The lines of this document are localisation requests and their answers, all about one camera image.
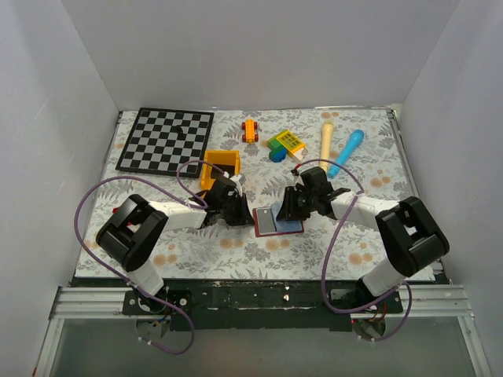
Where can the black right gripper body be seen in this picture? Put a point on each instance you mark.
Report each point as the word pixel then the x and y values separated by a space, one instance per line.
pixel 310 197

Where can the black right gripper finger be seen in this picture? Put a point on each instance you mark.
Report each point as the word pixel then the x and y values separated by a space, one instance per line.
pixel 302 210
pixel 287 208

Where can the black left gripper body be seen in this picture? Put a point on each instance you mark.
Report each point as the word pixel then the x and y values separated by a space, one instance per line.
pixel 231 203

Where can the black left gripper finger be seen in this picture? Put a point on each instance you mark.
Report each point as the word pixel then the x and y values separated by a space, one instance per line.
pixel 230 217
pixel 243 216

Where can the red leather card holder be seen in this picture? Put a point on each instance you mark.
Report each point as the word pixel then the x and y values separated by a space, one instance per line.
pixel 282 227

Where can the yellow plastic bin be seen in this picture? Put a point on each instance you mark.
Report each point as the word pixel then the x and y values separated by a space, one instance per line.
pixel 228 161

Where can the black credit card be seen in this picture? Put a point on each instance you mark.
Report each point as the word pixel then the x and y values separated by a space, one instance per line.
pixel 265 221

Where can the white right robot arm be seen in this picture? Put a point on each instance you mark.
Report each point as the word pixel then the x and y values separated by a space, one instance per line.
pixel 411 237

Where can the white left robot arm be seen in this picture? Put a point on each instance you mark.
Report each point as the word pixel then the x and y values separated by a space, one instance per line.
pixel 131 233

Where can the colourful toy block house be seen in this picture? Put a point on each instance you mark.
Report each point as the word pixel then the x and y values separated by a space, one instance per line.
pixel 286 144

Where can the floral table mat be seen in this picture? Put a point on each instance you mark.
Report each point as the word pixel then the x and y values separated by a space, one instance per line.
pixel 222 253

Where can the cream toy microphone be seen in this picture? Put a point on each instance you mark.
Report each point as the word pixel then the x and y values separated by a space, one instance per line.
pixel 326 140

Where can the blue toy microphone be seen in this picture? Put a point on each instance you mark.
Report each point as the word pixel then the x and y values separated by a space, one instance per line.
pixel 355 139

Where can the orange toy car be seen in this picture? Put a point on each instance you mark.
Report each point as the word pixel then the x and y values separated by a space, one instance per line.
pixel 250 128

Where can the black white chessboard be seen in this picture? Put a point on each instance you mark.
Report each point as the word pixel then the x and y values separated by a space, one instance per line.
pixel 154 147

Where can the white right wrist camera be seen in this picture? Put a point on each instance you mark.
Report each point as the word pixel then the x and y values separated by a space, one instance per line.
pixel 297 178

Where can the black front table rail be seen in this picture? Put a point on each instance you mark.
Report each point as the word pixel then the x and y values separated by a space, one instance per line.
pixel 241 304

